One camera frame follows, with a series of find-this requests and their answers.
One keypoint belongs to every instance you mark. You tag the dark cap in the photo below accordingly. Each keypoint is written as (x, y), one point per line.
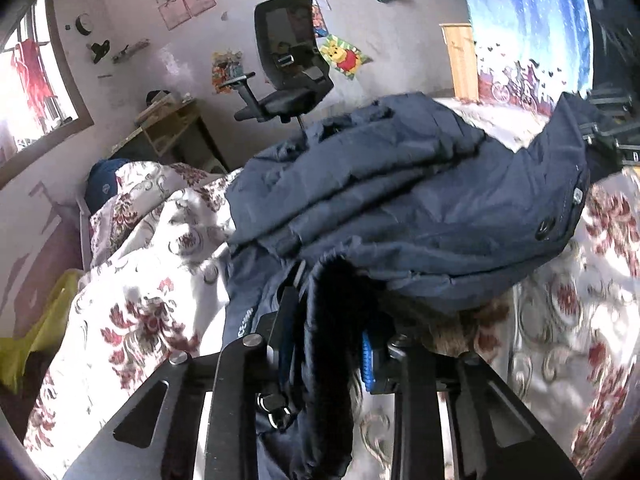
(159, 97)

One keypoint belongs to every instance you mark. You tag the cartoon wall poster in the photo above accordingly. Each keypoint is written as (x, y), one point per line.
(320, 20)

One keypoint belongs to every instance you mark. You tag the white bed frame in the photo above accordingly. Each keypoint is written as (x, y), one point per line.
(85, 230)

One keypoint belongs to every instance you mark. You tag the small wall shelf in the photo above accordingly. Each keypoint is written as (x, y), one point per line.
(131, 50)

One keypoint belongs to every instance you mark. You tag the stack of papers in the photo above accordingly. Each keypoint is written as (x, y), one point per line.
(165, 109)

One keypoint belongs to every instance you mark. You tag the pink bordered certificate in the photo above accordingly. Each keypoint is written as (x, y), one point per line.
(175, 14)
(200, 2)

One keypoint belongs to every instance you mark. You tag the blue pillow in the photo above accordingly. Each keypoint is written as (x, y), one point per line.
(105, 180)

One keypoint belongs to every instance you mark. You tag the yellow cloth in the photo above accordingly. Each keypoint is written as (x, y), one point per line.
(30, 345)

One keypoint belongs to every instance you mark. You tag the blue starry printed curtain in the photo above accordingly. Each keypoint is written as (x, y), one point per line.
(520, 20)

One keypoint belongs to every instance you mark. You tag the round black wall fixture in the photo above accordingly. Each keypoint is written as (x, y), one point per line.
(83, 24)

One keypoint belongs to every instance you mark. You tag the black wall hook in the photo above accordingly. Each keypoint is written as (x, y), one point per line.
(99, 51)

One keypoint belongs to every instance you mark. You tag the yellow bear wall poster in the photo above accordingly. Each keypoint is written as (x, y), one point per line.
(342, 55)

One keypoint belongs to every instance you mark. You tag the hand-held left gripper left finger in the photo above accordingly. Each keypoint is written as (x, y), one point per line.
(277, 330)

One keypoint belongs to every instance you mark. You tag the dark navy padded jacket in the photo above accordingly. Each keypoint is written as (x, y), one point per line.
(425, 185)

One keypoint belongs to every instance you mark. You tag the colourful cartoon wall sticker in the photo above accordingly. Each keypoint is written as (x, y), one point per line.
(225, 70)

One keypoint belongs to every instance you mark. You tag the red hanging garment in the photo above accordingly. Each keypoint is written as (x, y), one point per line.
(32, 75)

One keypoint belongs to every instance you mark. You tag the black mesh office chair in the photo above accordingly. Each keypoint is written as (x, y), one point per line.
(295, 97)

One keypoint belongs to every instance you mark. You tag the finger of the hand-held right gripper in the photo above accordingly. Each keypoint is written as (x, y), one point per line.
(615, 99)
(607, 135)

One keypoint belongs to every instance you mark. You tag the floral satin bedspread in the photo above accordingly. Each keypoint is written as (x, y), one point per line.
(150, 270)

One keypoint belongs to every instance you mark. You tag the wooden framed window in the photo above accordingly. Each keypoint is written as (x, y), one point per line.
(30, 85)

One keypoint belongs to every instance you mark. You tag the light wooden board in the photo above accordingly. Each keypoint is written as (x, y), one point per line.
(460, 60)

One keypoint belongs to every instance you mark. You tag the wooden desk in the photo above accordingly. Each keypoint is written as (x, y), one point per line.
(170, 130)

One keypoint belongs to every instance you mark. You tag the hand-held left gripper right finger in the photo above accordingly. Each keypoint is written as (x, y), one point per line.
(366, 365)

